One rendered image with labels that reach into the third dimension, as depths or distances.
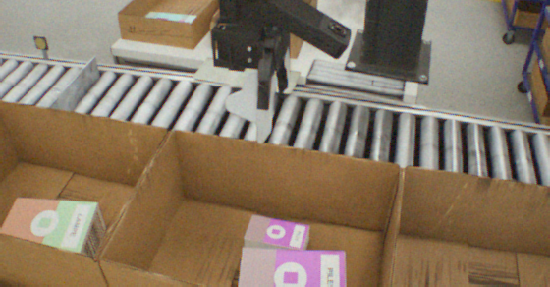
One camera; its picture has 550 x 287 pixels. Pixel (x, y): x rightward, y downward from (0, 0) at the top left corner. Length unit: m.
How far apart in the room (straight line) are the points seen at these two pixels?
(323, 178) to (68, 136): 0.50
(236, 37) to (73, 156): 0.56
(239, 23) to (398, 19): 0.95
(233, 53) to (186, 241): 0.41
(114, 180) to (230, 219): 0.26
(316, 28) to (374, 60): 1.02
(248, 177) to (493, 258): 0.46
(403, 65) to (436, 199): 0.78
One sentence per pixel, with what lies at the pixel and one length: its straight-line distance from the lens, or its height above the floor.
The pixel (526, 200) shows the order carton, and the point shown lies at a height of 1.01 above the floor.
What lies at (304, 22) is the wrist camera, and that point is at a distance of 0.61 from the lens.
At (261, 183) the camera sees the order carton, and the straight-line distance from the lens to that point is 0.93.
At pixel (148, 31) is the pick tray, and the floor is 0.80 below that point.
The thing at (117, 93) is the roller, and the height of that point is 0.74.
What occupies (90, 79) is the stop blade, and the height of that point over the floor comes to 0.76.
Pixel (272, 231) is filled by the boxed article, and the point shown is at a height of 0.93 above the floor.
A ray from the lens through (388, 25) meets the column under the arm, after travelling 1.55.
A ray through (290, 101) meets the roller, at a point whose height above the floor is 0.75.
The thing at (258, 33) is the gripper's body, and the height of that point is 1.31.
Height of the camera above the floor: 1.62
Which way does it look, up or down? 40 degrees down
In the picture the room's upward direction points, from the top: straight up
